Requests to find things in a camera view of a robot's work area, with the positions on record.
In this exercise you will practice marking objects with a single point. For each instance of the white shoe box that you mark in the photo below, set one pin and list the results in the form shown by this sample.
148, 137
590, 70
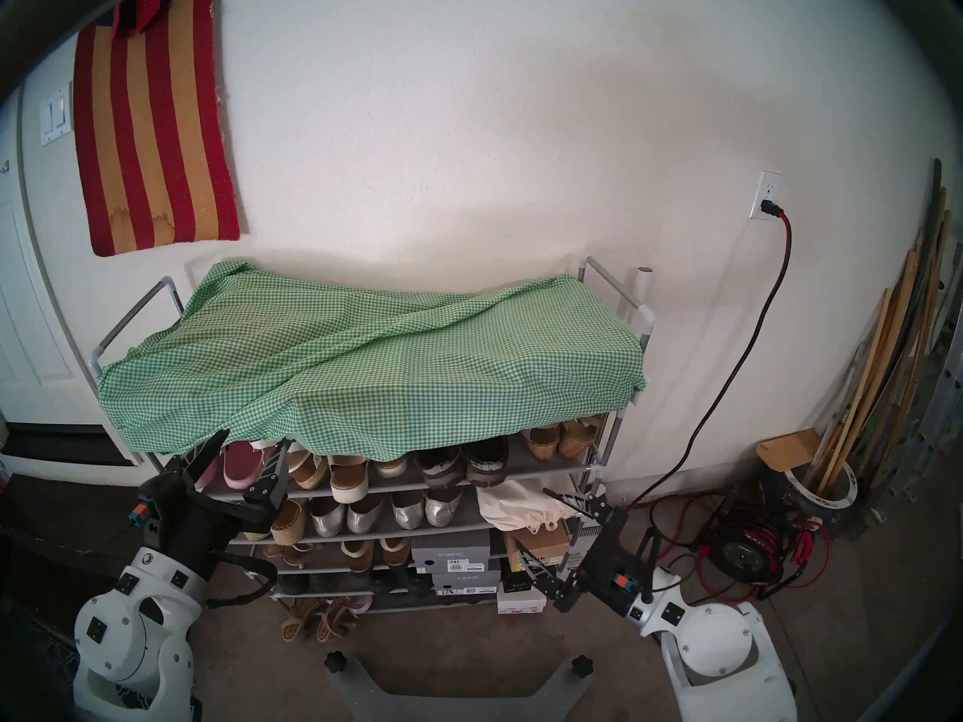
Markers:
519, 604

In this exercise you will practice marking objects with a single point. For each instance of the white wall outlet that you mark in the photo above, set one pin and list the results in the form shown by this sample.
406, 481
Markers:
764, 190

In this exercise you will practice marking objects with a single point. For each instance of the white panel door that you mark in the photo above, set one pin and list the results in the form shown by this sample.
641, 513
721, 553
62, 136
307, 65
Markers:
30, 314

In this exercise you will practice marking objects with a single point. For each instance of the white light switch plate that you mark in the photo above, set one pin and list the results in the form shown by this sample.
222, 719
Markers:
56, 117

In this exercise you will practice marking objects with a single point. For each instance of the black shoe box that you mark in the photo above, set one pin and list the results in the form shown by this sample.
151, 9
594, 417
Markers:
515, 581

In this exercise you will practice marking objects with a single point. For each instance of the pink slip-on shoe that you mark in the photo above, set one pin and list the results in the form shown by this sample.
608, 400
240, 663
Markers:
212, 476
242, 465

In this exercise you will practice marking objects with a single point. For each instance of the wooden sticks bundle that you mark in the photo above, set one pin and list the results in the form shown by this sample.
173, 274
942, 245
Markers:
937, 179

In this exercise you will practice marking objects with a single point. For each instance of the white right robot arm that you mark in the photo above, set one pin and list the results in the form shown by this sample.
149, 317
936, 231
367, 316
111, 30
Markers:
715, 645

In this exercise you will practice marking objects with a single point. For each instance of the white blue ceramic pot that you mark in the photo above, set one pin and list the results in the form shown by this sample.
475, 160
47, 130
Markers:
850, 491

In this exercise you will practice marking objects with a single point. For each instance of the pale wooden slat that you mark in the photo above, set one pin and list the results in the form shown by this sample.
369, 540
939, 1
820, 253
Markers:
885, 307
918, 250

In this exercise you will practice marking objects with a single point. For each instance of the red tan striped flag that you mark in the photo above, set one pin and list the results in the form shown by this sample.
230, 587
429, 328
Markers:
150, 126

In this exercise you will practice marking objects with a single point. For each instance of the brown suede clog shoe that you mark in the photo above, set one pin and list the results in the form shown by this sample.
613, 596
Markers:
487, 465
442, 468

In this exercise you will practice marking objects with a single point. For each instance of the tan white espadrille shoe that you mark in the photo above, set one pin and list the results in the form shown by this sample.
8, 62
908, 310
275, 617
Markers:
308, 472

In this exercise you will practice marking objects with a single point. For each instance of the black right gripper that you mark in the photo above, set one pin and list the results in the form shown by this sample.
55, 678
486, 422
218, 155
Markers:
613, 555

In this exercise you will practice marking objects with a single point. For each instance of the brown cardboard shoe box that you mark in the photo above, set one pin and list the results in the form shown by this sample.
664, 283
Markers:
549, 551

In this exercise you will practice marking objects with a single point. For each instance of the grey aluminium ladder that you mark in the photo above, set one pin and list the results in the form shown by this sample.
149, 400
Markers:
944, 420

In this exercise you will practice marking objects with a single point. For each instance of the white platform espadrille shoe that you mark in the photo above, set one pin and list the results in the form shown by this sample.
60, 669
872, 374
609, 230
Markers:
348, 483

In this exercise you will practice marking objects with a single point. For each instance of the tan ankle boot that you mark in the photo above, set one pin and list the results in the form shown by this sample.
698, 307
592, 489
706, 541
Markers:
396, 552
358, 556

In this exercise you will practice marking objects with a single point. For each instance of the tan cork sandal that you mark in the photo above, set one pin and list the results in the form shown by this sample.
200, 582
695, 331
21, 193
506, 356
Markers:
581, 438
543, 444

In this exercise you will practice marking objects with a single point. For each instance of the brown cardboard piece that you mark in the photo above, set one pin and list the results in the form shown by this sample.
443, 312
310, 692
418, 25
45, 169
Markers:
786, 450

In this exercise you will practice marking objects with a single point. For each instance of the pale pink shoe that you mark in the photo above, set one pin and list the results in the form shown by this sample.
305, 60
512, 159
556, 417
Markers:
361, 604

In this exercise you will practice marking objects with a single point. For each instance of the small grey shoe box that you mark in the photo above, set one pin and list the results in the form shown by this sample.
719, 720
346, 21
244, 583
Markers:
466, 583

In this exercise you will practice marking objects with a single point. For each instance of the black doorstep strip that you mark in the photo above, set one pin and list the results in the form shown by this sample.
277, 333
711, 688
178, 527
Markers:
68, 446

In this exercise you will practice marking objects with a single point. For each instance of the grey metal shoe rack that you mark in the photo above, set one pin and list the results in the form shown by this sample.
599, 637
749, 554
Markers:
542, 470

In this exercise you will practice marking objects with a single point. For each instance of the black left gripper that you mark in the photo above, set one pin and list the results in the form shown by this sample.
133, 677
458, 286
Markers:
192, 525

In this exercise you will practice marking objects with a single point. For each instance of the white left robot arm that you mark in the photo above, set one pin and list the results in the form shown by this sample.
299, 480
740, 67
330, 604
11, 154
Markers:
120, 638

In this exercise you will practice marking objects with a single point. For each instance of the silver flat shoe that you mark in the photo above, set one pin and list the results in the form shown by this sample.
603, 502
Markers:
367, 516
444, 508
408, 511
327, 519

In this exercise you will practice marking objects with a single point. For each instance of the woven jute shoe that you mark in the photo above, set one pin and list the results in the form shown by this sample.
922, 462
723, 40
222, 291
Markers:
290, 525

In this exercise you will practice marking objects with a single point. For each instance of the dark brown wooden step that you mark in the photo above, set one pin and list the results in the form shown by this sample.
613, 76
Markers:
60, 517

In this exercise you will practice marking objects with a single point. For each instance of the large grey shoe box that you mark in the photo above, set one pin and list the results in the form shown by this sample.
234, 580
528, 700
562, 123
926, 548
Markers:
451, 553

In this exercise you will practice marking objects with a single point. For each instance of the dark blue patterned rug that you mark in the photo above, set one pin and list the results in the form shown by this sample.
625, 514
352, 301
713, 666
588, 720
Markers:
37, 653

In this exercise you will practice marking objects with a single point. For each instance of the green gingham cloth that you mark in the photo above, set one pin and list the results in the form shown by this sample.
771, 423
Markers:
376, 352

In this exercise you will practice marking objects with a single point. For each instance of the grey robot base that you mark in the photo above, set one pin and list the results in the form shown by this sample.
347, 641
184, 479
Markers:
361, 690

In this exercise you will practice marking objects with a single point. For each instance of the black base knob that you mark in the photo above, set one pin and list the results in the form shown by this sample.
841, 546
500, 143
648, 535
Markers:
335, 661
581, 665

